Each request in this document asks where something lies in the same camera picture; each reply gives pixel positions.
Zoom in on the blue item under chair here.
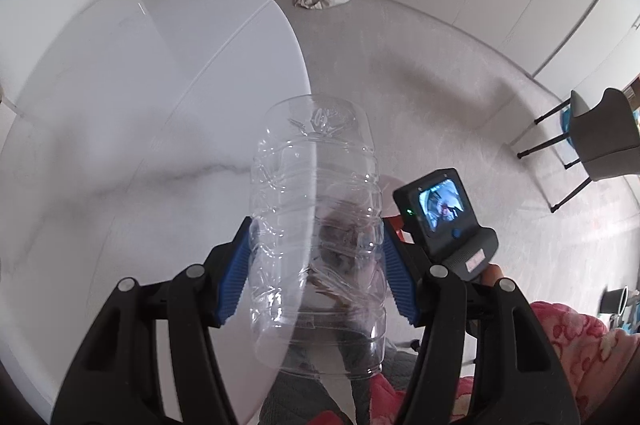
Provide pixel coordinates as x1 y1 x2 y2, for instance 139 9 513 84
560 105 576 140

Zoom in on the clear plastic bottle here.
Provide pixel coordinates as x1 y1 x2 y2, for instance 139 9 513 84
248 95 390 378

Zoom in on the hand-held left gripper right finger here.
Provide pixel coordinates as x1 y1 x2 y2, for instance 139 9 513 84
383 220 583 425

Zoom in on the wooden shelf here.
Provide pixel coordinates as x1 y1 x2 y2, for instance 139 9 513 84
622 75 640 126

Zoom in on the black bin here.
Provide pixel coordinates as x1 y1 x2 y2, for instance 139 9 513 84
599 287 630 316

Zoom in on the grey chair with black legs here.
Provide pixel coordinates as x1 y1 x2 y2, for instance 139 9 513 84
515 87 640 213

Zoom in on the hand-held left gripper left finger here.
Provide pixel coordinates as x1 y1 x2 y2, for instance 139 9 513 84
50 216 252 425

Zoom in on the grey trash bag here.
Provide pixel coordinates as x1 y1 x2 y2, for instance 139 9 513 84
260 345 418 425

